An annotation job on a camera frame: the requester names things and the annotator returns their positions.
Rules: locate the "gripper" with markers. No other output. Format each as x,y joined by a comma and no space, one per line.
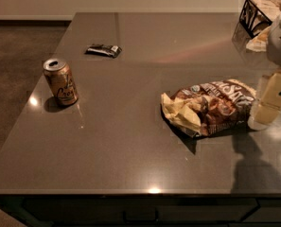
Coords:
270,106

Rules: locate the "dark rxbar chocolate wrapper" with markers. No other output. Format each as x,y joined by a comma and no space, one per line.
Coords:
111,51

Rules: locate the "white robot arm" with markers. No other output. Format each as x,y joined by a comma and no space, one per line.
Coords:
274,55

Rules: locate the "orange soda can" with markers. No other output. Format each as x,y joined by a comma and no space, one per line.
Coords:
59,77

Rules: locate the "brown chip bag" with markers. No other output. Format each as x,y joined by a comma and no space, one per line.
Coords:
205,109

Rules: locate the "dark table drawer front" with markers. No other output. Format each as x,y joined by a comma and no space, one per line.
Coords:
153,210

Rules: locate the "black wire napkin holder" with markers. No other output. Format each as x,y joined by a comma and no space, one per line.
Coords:
257,17

